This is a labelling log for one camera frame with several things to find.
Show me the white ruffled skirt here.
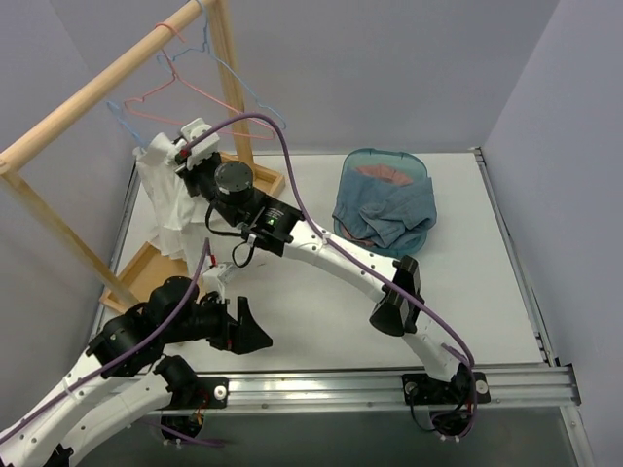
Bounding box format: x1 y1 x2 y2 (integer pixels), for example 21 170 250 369
132 132 208 273

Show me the pink wire hanger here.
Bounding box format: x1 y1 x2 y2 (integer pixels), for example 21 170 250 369
123 18 285 126

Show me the blue wire hanger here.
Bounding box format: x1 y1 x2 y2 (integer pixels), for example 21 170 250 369
156 0 287 131
105 100 146 148

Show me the blue wire hanger front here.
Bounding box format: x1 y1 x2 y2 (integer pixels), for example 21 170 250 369
156 0 287 131

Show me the pink ruffled skirt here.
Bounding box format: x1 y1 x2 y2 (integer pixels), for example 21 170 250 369
333 164 413 248

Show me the blue denim skirt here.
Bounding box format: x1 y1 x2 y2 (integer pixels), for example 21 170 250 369
332 170 437 256

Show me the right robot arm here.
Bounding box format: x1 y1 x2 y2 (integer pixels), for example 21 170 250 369
174 150 486 406

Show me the wooden clothes rack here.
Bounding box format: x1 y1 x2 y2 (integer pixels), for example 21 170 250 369
0 0 286 317

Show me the teal plastic tray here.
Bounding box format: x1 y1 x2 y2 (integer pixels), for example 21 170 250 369
339 148 431 258

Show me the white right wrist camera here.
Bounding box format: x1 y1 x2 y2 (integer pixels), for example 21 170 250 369
167 118 220 170

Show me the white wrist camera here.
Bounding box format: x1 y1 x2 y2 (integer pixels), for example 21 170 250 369
201 254 238 298
167 118 220 170

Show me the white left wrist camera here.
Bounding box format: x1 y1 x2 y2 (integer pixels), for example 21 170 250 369
201 254 238 298

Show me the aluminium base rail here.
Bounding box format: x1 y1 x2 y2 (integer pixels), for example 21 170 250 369
159 367 580 413

